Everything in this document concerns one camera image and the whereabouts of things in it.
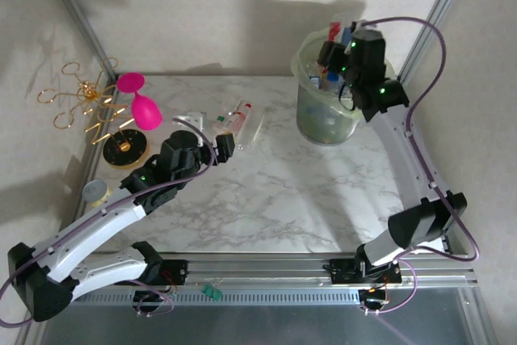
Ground clear bottle red cap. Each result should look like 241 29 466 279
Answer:
224 102 254 138

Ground pink plastic goblet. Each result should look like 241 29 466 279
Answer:
116 72 164 132

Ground small green clip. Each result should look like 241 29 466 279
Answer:
201 283 223 301

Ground grey metal panel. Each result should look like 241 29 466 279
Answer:
38 303 492 345

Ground gold wire rack black base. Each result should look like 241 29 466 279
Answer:
36 57 150 170

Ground aluminium table side rail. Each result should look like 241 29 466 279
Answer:
15 76 120 345
397 74 496 345

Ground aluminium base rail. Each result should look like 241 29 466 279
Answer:
44 251 480 293

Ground grey slotted cable duct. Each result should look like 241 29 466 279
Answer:
52 288 363 306

